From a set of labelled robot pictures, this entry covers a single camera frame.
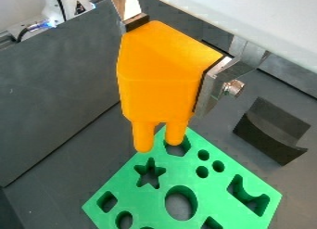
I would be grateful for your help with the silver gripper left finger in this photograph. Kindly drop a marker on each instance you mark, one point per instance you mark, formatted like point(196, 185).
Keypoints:
point(132, 18)

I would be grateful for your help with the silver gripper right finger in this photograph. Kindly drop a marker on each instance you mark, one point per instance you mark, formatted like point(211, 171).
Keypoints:
point(219, 79)

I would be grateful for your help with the orange three prong plug block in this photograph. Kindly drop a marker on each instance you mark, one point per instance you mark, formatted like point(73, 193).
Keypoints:
point(159, 68)

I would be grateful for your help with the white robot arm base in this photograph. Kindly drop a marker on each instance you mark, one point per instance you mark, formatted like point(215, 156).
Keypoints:
point(56, 12)

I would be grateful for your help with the black curved block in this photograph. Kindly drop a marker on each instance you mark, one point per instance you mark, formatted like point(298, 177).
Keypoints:
point(273, 131)

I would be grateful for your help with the green shape sorter board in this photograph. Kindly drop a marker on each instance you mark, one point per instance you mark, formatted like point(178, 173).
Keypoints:
point(196, 190)

